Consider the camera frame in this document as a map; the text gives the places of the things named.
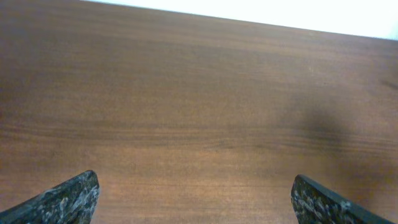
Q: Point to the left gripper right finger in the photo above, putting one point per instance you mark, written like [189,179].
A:
[314,203]

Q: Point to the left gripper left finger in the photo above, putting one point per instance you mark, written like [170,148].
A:
[72,201]

